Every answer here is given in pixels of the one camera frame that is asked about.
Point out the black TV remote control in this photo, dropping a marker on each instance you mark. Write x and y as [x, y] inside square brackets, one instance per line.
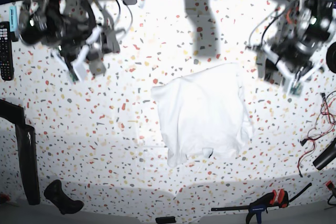
[7, 69]

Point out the black orange bar clamp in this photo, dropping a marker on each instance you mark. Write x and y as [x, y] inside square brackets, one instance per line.
[256, 208]

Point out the wrist camera board image right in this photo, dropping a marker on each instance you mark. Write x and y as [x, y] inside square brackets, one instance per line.
[296, 88]

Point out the black game controller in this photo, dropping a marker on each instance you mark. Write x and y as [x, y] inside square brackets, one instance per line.
[56, 195]

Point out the black round object right edge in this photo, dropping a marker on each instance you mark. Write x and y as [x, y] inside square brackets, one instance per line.
[331, 57]

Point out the black cylinder flashlight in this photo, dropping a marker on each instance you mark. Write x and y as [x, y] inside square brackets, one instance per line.
[327, 156]

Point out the wrist camera board image left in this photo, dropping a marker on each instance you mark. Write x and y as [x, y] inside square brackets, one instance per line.
[73, 77]

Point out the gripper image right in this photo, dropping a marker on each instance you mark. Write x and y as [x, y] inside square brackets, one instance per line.
[291, 56]

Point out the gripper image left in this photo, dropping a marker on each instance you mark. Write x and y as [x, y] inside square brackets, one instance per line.
[101, 40]

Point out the small orange clip right edge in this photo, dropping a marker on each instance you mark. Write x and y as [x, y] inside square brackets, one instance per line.
[329, 185]

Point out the black chair armrest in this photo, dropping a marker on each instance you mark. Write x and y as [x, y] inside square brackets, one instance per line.
[26, 143]

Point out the small black rectangular device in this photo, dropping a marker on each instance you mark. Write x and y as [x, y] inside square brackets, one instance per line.
[165, 220]

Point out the white T-shirt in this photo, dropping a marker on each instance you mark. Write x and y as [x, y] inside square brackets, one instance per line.
[204, 114]

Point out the teal marker pen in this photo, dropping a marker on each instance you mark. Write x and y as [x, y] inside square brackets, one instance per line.
[13, 23]

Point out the wrist camera board image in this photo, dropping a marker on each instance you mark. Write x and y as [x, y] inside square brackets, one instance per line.
[73, 77]
[296, 88]

